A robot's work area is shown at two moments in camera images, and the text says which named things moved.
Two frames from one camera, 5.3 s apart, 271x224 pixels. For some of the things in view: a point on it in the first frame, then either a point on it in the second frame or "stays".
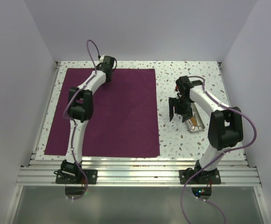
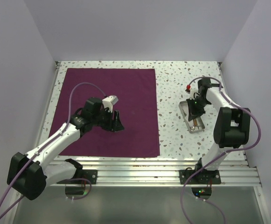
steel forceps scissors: x=196 y=128 stays
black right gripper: x=187 y=113 → x=194 y=113
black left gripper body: x=109 y=80 → x=103 y=118
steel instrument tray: x=195 y=124 stays
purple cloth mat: x=125 y=121 stays
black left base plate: x=70 y=173 stays
